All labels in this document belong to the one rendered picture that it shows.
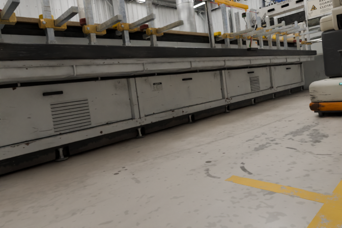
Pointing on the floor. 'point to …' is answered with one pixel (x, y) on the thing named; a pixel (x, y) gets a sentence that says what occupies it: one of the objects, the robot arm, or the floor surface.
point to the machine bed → (122, 98)
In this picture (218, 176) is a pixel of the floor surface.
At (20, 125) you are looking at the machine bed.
